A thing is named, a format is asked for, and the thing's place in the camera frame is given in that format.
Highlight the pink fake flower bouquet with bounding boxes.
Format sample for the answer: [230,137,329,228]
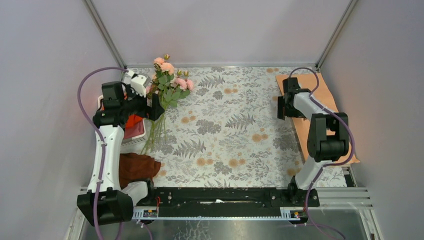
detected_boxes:
[141,53,194,155]

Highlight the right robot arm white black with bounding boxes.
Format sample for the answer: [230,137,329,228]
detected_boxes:
[277,76,350,206]

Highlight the orange cloth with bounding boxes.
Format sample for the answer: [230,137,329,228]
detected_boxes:
[97,95,143,129]

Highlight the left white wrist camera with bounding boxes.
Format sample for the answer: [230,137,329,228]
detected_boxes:
[125,69,151,97]

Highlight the white plastic basket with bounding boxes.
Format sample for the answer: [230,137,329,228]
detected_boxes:
[92,96,146,142]

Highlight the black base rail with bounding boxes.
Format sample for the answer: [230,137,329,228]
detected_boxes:
[135,187,320,219]

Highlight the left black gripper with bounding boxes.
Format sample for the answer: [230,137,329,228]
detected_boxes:
[120,84,165,121]

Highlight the brown cloth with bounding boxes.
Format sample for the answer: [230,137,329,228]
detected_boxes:
[118,152,161,189]

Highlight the beige kraft wrapping paper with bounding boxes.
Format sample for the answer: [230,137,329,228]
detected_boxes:
[275,73,360,165]

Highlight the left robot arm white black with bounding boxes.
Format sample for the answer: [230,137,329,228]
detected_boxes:
[76,80,165,227]

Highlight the floral patterned table mat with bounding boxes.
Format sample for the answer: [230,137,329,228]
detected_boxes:
[119,66,348,189]

